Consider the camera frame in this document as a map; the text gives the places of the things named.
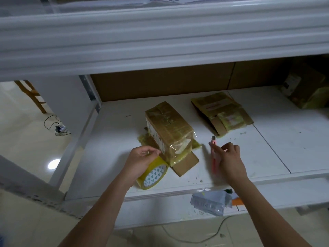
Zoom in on wooden chair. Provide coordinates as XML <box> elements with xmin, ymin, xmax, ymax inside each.
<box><xmin>14</xmin><ymin>80</ymin><xmax>48</xmax><ymax>114</ymax></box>

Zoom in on person's left hand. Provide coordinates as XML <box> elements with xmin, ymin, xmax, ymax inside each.
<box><xmin>120</xmin><ymin>145</ymin><xmax>162</xmax><ymax>184</ymax></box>

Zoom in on person's right hand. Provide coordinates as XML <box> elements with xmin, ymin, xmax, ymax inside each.
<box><xmin>210</xmin><ymin>141</ymin><xmax>251</xmax><ymax>187</ymax></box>

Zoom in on white metal shelf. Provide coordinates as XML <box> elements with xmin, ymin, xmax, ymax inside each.
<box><xmin>0</xmin><ymin>0</ymin><xmax>329</xmax><ymax>230</ymax></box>

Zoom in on person's left forearm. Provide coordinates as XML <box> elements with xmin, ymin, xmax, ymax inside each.
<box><xmin>59</xmin><ymin>175</ymin><xmax>134</xmax><ymax>247</ymax></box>

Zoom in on clear taped brown cardboard box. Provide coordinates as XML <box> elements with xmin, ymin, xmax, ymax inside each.
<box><xmin>138</xmin><ymin>101</ymin><xmax>200</xmax><ymax>177</ymax></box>

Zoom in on boxes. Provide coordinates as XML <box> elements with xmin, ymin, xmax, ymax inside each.
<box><xmin>280</xmin><ymin>67</ymin><xmax>329</xmax><ymax>110</ymax></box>

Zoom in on pink utility knife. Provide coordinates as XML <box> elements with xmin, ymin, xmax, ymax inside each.
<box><xmin>210</xmin><ymin>135</ymin><xmax>218</xmax><ymax>174</ymax></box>

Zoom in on small taped carton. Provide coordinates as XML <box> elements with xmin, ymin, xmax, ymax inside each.
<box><xmin>191</xmin><ymin>91</ymin><xmax>255</xmax><ymax>137</ymax></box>

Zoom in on person's right forearm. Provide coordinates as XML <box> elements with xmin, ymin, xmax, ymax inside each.
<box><xmin>232</xmin><ymin>176</ymin><xmax>312</xmax><ymax>247</ymax></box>

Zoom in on yellow tape roll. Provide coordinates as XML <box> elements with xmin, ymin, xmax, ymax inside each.
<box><xmin>136</xmin><ymin>156</ymin><xmax>169</xmax><ymax>190</ymax></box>

